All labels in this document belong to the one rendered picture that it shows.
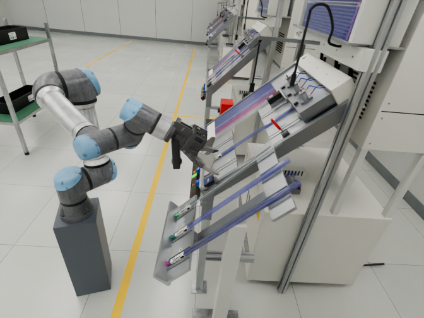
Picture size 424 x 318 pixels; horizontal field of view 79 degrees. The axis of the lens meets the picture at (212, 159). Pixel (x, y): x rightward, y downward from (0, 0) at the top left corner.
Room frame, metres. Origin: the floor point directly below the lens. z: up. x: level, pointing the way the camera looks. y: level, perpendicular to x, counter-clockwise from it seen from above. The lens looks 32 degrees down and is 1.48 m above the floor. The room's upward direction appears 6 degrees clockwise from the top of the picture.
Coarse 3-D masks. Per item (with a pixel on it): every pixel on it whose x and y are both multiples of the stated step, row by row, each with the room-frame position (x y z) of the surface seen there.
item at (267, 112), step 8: (288, 72) 1.58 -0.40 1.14; (280, 80) 1.54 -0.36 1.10; (280, 104) 1.26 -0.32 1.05; (288, 104) 1.21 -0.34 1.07; (264, 112) 1.28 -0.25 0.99; (272, 112) 1.24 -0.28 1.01; (280, 112) 1.19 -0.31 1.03; (296, 112) 1.10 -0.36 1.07; (264, 120) 1.21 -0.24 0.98; (280, 120) 1.12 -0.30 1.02; (288, 120) 1.08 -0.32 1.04; (296, 120) 1.04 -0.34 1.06; (312, 120) 0.98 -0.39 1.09; (272, 128) 1.09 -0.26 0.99; (288, 128) 1.02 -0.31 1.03; (296, 128) 0.99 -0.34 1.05; (272, 136) 1.03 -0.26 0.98; (280, 136) 0.99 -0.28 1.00
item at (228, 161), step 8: (224, 136) 1.31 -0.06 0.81; (232, 136) 1.25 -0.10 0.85; (216, 144) 1.27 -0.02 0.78; (224, 144) 1.22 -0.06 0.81; (232, 144) 1.17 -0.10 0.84; (208, 152) 1.24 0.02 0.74; (216, 152) 1.19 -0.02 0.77; (232, 152) 1.10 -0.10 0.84; (216, 160) 1.11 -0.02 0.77; (224, 160) 1.07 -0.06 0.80; (232, 160) 1.03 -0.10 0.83; (216, 168) 1.04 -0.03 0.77; (224, 168) 1.00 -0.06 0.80; (232, 168) 0.96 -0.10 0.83; (208, 176) 1.00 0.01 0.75; (216, 176) 0.97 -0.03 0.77
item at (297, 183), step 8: (296, 184) 0.53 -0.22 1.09; (280, 192) 0.53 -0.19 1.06; (288, 192) 0.53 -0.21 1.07; (272, 200) 0.53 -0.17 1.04; (256, 208) 0.53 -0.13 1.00; (240, 216) 0.53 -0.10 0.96; (248, 216) 0.52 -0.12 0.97; (232, 224) 0.52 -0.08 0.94; (216, 232) 0.53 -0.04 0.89; (224, 232) 0.52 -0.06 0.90; (208, 240) 0.52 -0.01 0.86; (192, 248) 0.52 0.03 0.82; (168, 264) 0.52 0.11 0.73
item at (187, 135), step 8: (176, 120) 0.74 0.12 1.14; (176, 128) 0.72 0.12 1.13; (184, 128) 0.72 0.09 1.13; (192, 128) 0.73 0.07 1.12; (200, 128) 0.77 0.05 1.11; (168, 136) 0.70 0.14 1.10; (176, 136) 0.72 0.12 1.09; (184, 136) 0.72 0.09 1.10; (192, 136) 0.70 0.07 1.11; (200, 136) 0.71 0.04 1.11; (184, 144) 0.71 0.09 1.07; (192, 144) 0.71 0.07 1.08; (200, 144) 0.70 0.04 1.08; (184, 152) 0.70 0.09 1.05; (192, 152) 0.70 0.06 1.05
